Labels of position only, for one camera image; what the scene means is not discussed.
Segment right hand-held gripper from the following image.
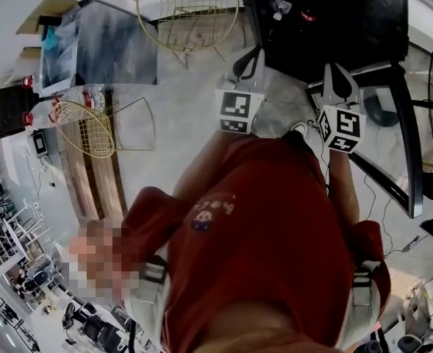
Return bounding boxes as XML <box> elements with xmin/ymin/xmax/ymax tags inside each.
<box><xmin>317</xmin><ymin>63</ymin><xmax>368</xmax><ymax>155</ymax></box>

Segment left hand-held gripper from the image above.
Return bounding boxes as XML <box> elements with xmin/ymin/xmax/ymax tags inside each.
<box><xmin>215</xmin><ymin>46</ymin><xmax>266</xmax><ymax>136</ymax></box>

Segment black mini fridge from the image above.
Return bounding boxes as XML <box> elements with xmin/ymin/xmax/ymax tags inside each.
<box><xmin>236</xmin><ymin>0</ymin><xmax>425</xmax><ymax>219</ymax></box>

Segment person's right forearm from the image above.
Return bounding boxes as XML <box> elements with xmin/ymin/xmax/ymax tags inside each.
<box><xmin>328</xmin><ymin>149</ymin><xmax>361</xmax><ymax>228</ymax></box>

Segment person's left forearm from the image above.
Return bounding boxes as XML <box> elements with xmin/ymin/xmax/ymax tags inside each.
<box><xmin>171</xmin><ymin>129</ymin><xmax>236</xmax><ymax>202</ymax></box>

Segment black standing fan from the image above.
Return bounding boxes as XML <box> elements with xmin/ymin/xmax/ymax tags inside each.
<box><xmin>362</xmin><ymin>24</ymin><xmax>433</xmax><ymax>176</ymax></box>

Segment person's black trousers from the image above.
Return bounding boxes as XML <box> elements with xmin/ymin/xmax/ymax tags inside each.
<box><xmin>281</xmin><ymin>129</ymin><xmax>315</xmax><ymax>152</ymax></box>

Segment clear water bottle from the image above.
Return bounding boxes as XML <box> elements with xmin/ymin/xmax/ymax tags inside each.
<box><xmin>270</xmin><ymin>0</ymin><xmax>295</xmax><ymax>22</ymax></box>

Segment person's red shirt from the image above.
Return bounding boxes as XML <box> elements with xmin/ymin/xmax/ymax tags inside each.
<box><xmin>122</xmin><ymin>136</ymin><xmax>393</xmax><ymax>353</ymax></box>

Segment wooden platform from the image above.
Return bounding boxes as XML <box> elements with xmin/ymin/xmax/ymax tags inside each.
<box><xmin>59</xmin><ymin>90</ymin><xmax>128</xmax><ymax>221</ymax></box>

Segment teal plastic bag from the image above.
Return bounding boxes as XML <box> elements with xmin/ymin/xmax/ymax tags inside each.
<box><xmin>40</xmin><ymin>27</ymin><xmax>62</xmax><ymax>51</ymax></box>

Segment brown cardboard sheet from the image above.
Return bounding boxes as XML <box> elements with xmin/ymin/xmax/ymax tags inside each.
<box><xmin>15</xmin><ymin>0</ymin><xmax>80</xmax><ymax>37</ymax></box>

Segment white screen device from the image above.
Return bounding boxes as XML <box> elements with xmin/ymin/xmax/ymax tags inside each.
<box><xmin>31</xmin><ymin>130</ymin><xmax>51</xmax><ymax>158</ymax></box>

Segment black ribbed box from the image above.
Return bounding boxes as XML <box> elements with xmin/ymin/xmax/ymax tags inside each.
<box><xmin>0</xmin><ymin>85</ymin><xmax>41</xmax><ymax>140</ymax></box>

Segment grey shoulder strap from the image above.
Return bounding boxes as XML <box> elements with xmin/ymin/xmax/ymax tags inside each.
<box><xmin>125</xmin><ymin>254</ymin><xmax>170</xmax><ymax>353</ymax></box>
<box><xmin>339</xmin><ymin>261</ymin><xmax>383</xmax><ymax>349</ymax></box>

